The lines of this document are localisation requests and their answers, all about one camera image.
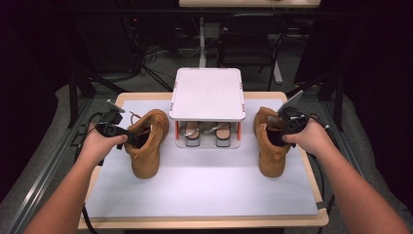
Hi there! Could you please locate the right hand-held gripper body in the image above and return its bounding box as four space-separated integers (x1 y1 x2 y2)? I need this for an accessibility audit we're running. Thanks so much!
277 90 310 137

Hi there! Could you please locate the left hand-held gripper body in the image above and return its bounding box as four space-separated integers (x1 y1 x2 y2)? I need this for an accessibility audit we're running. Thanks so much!
95 98 131 137

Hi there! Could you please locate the tan suede boot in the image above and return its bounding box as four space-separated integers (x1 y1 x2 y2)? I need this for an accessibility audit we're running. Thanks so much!
124 108 169 179
252 106 293 178

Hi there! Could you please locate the black heeled sandal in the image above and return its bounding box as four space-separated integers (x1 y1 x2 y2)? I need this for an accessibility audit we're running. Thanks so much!
180 121 203 148
204 121 234 148

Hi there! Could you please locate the white shoe rack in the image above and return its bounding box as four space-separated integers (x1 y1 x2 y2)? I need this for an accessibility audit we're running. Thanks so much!
169 67 246 150

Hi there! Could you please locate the person's left hand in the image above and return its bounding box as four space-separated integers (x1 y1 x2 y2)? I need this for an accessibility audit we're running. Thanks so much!
79 122 130 166

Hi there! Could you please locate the person's right hand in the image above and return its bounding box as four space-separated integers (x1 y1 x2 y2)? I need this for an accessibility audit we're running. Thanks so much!
282 117 336 157

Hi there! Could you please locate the black metal stand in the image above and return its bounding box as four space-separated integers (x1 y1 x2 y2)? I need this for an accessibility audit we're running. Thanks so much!
285 69 346 133
66 64 129 130

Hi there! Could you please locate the white table mat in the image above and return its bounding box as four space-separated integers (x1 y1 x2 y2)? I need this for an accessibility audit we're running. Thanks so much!
84 97 319 218

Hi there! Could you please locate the black chair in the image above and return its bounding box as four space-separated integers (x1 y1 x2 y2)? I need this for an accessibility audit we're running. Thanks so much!
217 13 290 92

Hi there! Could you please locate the white background desk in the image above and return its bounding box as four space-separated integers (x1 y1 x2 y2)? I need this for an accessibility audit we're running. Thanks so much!
178 0 321 85

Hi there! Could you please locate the bundle of floor cables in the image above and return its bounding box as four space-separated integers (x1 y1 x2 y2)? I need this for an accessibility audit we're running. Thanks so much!
123 16 174 93

